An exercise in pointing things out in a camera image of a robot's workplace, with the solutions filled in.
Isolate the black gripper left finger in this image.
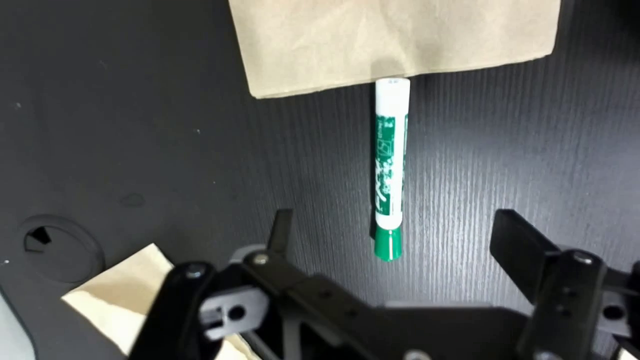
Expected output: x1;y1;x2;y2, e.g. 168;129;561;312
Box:
129;207;367;360

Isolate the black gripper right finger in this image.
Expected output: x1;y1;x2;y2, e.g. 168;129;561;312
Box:
489;209;640;360

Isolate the green and white marker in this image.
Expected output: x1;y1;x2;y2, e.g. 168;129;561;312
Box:
370;75;412;265

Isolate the tan paper napkin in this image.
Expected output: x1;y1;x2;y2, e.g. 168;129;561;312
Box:
227;0;565;102
61;243;264;360

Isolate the round table cable grommet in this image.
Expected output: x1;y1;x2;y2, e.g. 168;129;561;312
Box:
14;212;107;291

